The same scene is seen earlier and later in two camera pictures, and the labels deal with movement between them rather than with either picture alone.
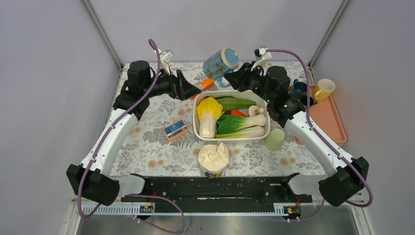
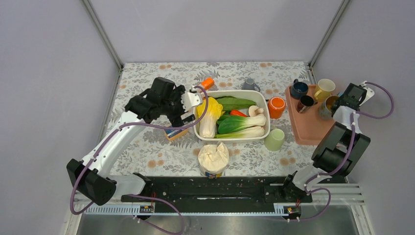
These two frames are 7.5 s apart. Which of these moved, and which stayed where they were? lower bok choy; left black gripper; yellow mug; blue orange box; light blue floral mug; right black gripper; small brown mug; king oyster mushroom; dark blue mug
Moved: light blue floral mug; left black gripper; right black gripper
Stayed: king oyster mushroom; blue orange box; small brown mug; lower bok choy; dark blue mug; yellow mug
